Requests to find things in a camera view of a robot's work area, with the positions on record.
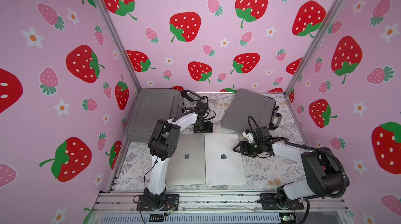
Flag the grey laptop sleeve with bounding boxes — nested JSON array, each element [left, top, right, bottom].
[[221, 89, 282, 132]]

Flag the silver apple laptop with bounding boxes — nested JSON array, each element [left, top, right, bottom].
[[166, 134, 206, 186], [205, 134, 246, 186]]

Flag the large grey backpack bag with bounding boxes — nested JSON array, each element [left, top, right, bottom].
[[125, 88, 185, 143]]

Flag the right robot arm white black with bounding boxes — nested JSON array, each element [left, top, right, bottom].
[[233, 127, 349, 208]]

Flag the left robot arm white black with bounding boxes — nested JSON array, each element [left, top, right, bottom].
[[143, 96, 214, 208]]

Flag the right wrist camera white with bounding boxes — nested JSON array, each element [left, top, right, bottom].
[[242, 130, 255, 144]]

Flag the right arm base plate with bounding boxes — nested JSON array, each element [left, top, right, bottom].
[[256, 193, 305, 210]]

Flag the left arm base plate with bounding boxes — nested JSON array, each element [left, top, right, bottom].
[[136, 194, 180, 211]]

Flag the aluminium front rail frame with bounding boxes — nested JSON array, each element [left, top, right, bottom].
[[88, 190, 356, 224]]

